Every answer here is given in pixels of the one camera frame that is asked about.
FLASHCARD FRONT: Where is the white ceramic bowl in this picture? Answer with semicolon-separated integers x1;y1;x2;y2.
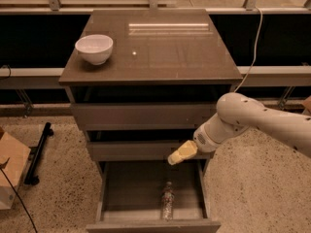
75;34;114;65

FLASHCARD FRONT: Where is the metal window railing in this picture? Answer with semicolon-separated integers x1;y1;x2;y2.
0;0;310;89

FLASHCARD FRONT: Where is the cardboard box right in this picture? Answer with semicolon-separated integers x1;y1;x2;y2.
302;96;311;115

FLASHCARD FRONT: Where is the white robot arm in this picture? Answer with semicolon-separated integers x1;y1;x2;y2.
168;92;311;165

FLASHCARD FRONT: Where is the cardboard box left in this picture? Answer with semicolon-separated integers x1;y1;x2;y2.
0;128;30;210

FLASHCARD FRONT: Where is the brown drawer cabinet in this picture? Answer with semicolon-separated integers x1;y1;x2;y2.
57;9;244;233

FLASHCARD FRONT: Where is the open bottom drawer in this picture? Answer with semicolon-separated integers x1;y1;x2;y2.
86;160;221;233

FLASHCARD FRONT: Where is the cardboard box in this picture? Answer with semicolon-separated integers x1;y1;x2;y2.
302;96;311;115
0;128;30;210

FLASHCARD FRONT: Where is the top drawer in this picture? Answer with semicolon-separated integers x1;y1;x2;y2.
71;103;216;130

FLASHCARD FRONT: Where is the clear plastic water bottle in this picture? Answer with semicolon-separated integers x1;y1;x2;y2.
161;182;174;220

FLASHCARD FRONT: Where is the black cable on floor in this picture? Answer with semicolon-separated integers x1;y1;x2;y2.
0;168;39;233

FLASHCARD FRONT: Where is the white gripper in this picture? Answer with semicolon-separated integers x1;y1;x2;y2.
167;115;226;165

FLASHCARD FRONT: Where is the middle drawer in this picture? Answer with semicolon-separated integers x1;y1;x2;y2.
86;139;217;162

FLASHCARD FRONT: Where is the white cable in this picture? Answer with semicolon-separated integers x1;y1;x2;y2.
232;7;263;93

